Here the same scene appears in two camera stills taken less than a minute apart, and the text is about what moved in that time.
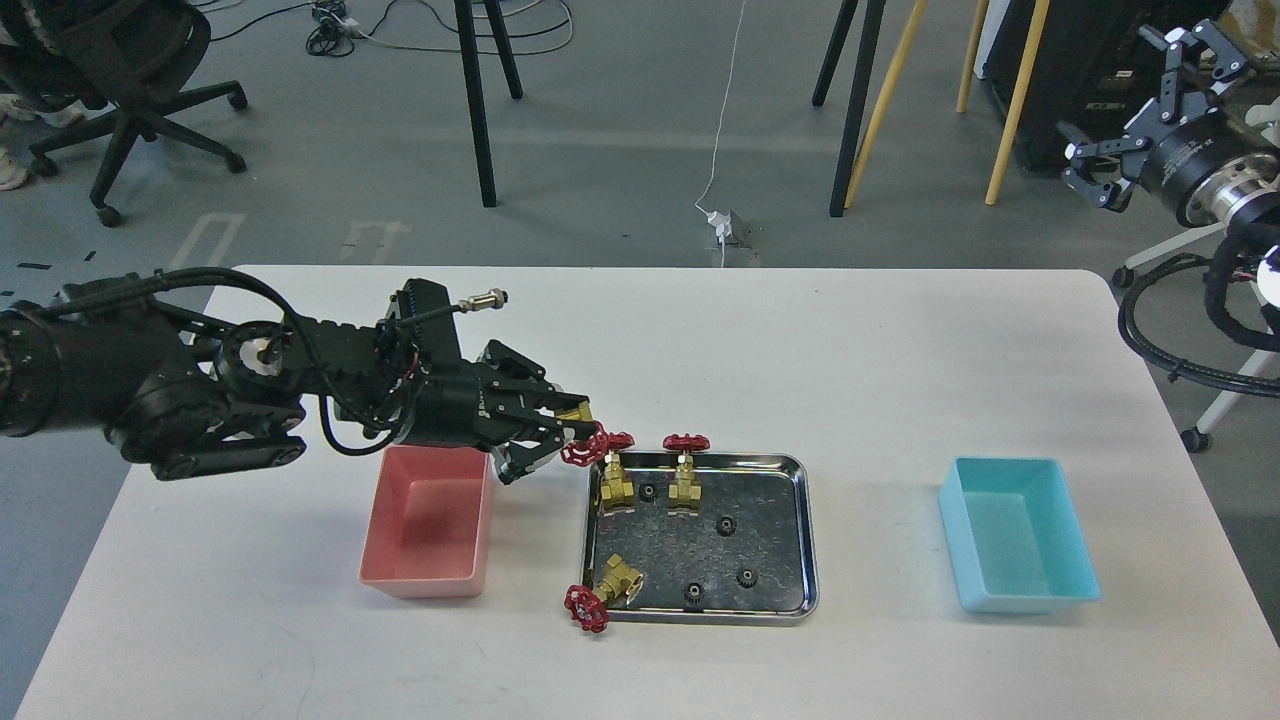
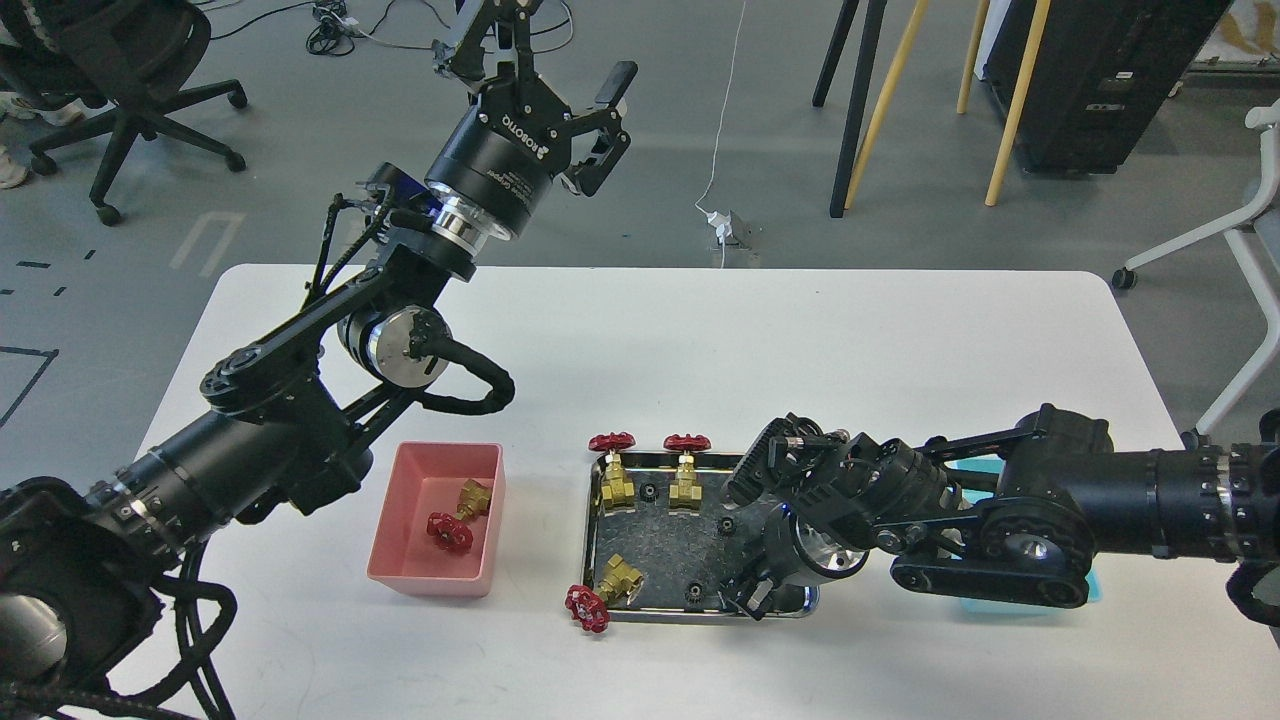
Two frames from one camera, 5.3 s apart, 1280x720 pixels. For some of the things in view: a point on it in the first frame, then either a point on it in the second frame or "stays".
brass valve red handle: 590,451 → 449,534
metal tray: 750,558 stays
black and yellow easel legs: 850,161 stays
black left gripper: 446,405 → 496,163
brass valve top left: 617,493 stays
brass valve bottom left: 590,608 stays
